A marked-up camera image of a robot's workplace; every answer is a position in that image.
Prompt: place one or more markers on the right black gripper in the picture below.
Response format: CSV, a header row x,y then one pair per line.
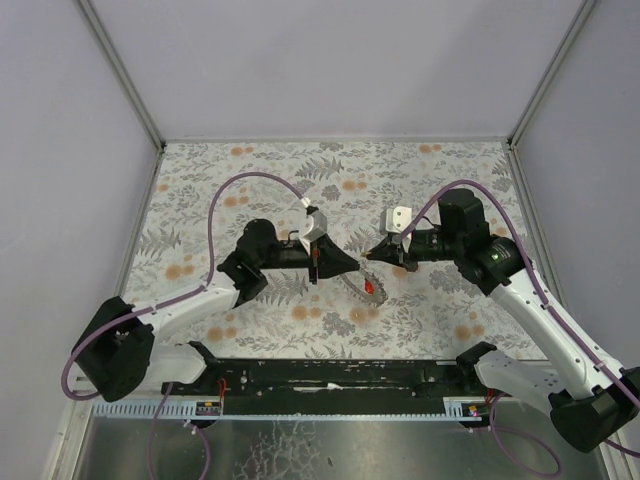
x,y
401,251

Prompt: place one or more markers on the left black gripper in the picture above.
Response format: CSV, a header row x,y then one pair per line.
x,y
314,261

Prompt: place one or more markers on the red key tag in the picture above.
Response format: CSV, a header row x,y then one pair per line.
x,y
369,288

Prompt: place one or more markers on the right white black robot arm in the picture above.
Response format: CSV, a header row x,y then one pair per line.
x,y
588,395

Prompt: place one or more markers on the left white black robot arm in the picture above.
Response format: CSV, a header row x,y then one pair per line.
x,y
123,350

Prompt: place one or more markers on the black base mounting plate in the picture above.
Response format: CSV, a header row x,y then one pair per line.
x,y
334,389

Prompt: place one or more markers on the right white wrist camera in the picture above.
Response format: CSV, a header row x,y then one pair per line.
x,y
394,220

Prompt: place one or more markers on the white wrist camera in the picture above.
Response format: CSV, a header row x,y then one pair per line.
x,y
394,220
312,227

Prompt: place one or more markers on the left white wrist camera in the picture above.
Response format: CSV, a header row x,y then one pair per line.
x,y
312,227

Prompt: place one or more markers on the right aluminium frame post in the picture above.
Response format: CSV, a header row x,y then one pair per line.
x,y
562,52

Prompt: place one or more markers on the aluminium frame post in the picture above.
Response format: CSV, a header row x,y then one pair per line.
x,y
562,52
113,59

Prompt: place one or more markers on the left aluminium frame post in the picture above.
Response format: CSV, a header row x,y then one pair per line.
x,y
113,59

